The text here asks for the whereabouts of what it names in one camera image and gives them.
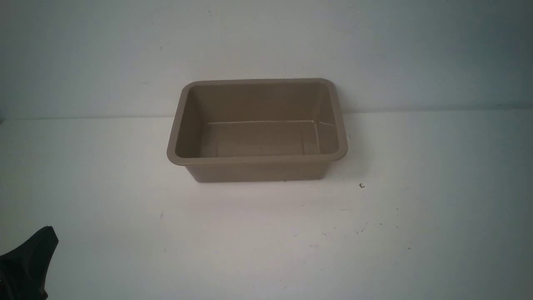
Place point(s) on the tan plastic bin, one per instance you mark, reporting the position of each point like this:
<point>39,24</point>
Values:
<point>257,130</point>

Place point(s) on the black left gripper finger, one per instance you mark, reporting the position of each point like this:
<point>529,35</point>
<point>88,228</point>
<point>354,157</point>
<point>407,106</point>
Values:
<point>23,270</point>

